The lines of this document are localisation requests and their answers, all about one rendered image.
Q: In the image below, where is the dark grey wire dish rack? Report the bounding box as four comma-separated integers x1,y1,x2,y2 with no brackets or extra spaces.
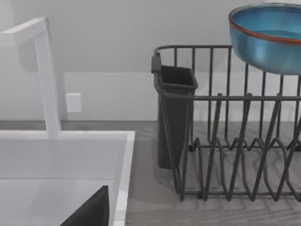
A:
151,45,301,202

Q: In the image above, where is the white wall socket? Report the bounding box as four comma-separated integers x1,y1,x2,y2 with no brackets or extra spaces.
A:
65,93,82,113

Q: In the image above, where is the dark grey cutlery holder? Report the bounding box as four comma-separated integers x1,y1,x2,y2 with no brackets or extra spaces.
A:
151,53,198,169

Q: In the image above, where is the tall white tap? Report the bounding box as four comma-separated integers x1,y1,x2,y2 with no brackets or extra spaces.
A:
0,16,63,140

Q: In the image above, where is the white sink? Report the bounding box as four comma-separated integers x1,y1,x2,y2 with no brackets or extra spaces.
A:
0,130,136,226

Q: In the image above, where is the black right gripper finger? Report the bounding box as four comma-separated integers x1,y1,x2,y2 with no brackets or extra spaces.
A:
60,185,109,226

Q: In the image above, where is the blue bowl with red rim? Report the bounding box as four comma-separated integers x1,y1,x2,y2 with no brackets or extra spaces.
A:
228,2,301,75

